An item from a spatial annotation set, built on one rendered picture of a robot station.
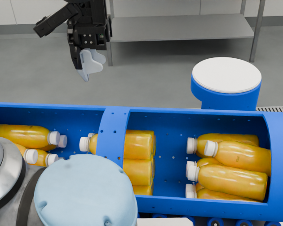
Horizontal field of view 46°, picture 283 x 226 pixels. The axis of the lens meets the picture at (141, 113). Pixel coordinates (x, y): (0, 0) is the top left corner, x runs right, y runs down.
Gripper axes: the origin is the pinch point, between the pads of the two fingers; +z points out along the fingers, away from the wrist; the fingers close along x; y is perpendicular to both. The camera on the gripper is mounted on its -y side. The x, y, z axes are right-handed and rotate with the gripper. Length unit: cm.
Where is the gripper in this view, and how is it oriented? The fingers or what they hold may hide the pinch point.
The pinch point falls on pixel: (83, 76)
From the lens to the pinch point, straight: 80.7
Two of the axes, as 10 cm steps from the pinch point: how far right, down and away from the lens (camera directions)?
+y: 9.9, 0.4, -1.1
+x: 1.1, -6.1, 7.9
